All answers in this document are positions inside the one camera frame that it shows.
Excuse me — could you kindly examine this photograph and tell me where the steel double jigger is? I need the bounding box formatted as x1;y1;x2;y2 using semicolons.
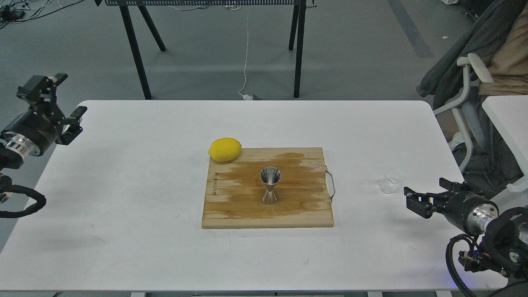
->
260;167;282;205

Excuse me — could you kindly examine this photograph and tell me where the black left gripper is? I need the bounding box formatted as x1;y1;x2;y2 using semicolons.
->
1;73;87;157

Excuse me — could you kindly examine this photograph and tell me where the wooden cutting board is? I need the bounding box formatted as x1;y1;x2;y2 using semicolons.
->
201;147;334;229

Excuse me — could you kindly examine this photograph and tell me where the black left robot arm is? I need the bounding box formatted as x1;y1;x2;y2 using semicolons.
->
1;73;87;219

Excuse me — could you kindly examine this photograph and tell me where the black metal frame table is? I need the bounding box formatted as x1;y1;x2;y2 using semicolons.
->
95;0;316;100

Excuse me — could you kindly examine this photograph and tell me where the white hanging cable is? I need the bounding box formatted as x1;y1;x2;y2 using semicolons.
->
237;7;253;101

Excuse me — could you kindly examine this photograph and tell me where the dark grey jacket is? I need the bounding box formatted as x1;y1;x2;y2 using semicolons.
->
415;0;526;111

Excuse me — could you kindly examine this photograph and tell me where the white office chair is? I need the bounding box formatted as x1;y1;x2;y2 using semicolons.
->
433;53;493;173

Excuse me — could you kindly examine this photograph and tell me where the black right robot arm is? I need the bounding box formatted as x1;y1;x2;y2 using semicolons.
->
403;177;528;297

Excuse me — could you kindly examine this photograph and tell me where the clear glass measuring cup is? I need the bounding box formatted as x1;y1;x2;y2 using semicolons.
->
378;169;404;194

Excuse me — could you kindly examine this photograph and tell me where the white side table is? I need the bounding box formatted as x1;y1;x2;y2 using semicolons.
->
481;95;528;214

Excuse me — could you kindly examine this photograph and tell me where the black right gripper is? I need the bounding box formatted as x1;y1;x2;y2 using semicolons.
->
403;177;499;236

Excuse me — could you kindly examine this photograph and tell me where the floor cables and power strip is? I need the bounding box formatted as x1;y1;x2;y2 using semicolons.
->
0;0;85;29

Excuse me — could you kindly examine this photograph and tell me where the yellow lemon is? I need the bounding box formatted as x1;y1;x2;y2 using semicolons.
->
208;137;242;163

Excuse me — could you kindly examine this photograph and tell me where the seated person in tan shirt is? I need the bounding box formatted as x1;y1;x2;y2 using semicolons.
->
478;6;528;96

